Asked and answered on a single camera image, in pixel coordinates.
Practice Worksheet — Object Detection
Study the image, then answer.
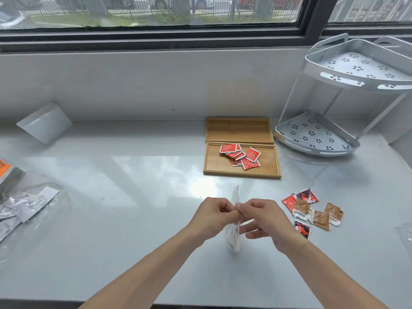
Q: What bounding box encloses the pile of red sauce packets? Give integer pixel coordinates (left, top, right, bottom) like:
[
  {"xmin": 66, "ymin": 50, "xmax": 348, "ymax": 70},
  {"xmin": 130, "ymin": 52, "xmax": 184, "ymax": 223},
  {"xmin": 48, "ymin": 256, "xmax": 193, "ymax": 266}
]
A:
[{"xmin": 220, "ymin": 143, "xmax": 262, "ymax": 171}]

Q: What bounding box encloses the person's left forearm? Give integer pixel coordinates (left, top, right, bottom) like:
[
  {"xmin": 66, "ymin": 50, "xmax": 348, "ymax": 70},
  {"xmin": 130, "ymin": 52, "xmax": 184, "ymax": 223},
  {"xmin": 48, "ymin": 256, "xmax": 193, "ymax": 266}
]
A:
[{"xmin": 79, "ymin": 226, "xmax": 206, "ymax": 309}]

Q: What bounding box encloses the metal fence outside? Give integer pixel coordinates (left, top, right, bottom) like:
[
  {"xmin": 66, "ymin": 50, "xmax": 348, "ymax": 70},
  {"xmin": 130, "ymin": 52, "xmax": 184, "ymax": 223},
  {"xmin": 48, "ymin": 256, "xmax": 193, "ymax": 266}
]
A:
[{"xmin": 19, "ymin": 0, "xmax": 304, "ymax": 16}]

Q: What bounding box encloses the empty bamboo tray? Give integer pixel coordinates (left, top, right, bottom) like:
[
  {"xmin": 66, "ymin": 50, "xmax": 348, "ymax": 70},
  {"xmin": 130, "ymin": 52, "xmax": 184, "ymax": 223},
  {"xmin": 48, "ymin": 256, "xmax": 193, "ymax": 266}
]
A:
[{"xmin": 206, "ymin": 117, "xmax": 275, "ymax": 145}]

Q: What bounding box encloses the clear packet with red edge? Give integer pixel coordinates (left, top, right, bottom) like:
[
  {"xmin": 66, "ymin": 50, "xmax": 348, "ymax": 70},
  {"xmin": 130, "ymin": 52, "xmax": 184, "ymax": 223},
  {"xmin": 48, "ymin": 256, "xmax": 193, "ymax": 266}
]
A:
[{"xmin": 225, "ymin": 185, "xmax": 242, "ymax": 253}]

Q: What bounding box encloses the silver two-tier corner shelf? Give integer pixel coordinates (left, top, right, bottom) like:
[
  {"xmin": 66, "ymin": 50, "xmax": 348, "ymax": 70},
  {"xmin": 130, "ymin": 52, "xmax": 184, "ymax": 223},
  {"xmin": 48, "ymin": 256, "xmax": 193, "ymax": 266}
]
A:
[{"xmin": 274, "ymin": 33, "xmax": 412, "ymax": 157}]

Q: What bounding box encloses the black and red sachet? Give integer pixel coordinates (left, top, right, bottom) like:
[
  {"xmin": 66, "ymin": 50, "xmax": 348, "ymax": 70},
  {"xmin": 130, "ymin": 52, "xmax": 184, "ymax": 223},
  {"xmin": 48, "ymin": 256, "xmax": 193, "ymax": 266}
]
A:
[
  {"xmin": 295, "ymin": 188, "xmax": 319, "ymax": 205},
  {"xmin": 294, "ymin": 221, "xmax": 312, "ymax": 240}
]

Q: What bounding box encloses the pile of silver foil packets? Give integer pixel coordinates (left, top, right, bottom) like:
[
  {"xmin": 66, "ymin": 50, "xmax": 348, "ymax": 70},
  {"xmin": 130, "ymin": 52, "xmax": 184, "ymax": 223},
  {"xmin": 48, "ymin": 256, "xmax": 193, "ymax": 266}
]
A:
[{"xmin": 0, "ymin": 186, "xmax": 60, "ymax": 242}]

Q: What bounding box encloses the person's right forearm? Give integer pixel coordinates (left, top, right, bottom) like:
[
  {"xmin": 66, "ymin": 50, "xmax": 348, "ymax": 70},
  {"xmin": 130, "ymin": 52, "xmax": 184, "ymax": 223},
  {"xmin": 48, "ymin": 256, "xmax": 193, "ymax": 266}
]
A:
[{"xmin": 283, "ymin": 241, "xmax": 391, "ymax": 309}]

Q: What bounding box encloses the bamboo tray with packets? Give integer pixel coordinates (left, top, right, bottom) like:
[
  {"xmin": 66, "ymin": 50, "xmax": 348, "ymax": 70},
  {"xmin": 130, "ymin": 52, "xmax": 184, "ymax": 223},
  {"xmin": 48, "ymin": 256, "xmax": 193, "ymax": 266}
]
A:
[{"xmin": 203, "ymin": 142, "xmax": 282, "ymax": 179}]

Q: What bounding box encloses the orange and black packet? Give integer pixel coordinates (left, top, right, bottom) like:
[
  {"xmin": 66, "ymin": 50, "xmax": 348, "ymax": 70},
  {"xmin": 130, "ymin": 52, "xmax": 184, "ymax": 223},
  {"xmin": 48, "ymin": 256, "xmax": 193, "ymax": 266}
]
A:
[{"xmin": 0, "ymin": 159, "xmax": 15, "ymax": 190}]

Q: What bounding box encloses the black window frame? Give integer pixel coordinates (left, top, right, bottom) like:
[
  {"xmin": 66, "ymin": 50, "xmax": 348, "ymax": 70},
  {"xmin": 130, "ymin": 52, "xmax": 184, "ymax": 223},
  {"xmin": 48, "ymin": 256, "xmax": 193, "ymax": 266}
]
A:
[{"xmin": 0, "ymin": 0, "xmax": 412, "ymax": 53}]

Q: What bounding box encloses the person's left hand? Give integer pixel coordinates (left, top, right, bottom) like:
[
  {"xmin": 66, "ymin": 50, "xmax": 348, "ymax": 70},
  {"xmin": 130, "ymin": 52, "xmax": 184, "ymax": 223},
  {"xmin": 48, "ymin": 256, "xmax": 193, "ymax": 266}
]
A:
[{"xmin": 188, "ymin": 197, "xmax": 241, "ymax": 248}]

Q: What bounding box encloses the large clear plastic bag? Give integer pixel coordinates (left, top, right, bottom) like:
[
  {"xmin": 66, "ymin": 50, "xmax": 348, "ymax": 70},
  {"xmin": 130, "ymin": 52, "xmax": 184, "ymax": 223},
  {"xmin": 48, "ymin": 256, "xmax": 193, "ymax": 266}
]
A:
[{"xmin": 0, "ymin": 159, "xmax": 73, "ymax": 266}]

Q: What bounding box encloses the person's right hand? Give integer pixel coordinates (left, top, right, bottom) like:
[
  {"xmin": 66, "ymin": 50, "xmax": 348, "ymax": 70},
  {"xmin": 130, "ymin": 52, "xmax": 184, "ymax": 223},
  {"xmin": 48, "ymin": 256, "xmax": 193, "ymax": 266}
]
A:
[{"xmin": 235, "ymin": 199, "xmax": 310, "ymax": 255}]

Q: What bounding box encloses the red sauce sachet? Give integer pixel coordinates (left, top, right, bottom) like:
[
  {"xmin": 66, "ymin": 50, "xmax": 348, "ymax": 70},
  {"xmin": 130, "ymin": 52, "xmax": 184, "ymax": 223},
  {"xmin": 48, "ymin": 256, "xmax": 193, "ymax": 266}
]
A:
[{"xmin": 282, "ymin": 194, "xmax": 298, "ymax": 213}]

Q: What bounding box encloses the brown sauce sachet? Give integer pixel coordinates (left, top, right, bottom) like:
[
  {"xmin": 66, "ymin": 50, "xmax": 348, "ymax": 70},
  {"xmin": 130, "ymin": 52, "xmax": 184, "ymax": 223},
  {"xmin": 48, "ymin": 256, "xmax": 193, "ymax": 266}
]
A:
[
  {"xmin": 307, "ymin": 209, "xmax": 331, "ymax": 231},
  {"xmin": 292, "ymin": 199, "xmax": 311, "ymax": 222},
  {"xmin": 323, "ymin": 203, "xmax": 344, "ymax": 227}
]

